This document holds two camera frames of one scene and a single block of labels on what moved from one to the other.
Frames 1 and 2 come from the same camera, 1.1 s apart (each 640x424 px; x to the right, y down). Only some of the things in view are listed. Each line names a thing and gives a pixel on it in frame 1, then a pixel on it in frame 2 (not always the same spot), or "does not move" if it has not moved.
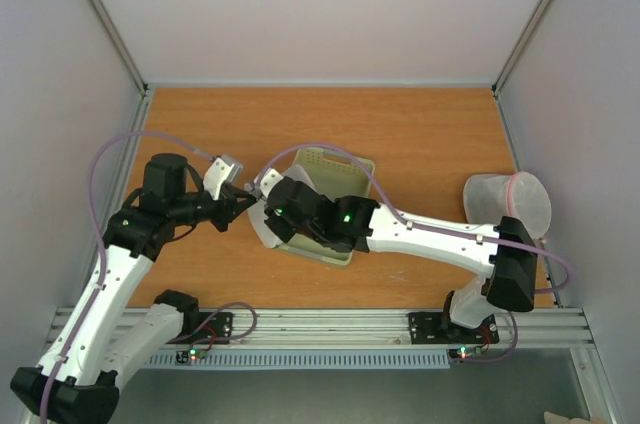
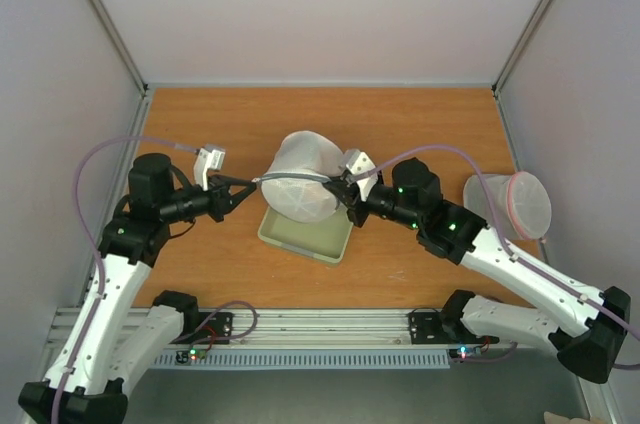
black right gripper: (275, 220) → (357, 204)
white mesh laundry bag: (256, 210) → (293, 187)
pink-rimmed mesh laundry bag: (489, 198) does not move
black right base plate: (436, 328) does not move
